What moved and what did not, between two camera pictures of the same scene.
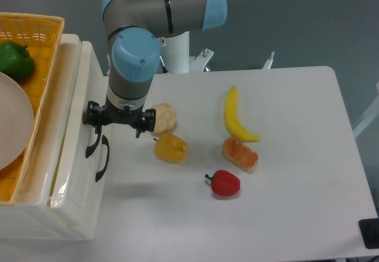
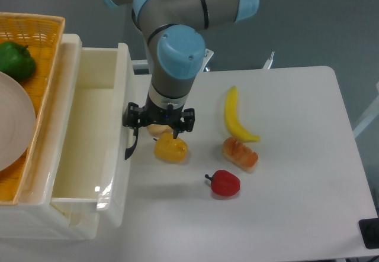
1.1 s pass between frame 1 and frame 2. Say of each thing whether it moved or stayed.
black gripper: moved
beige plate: stayed
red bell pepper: stayed
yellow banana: stayed
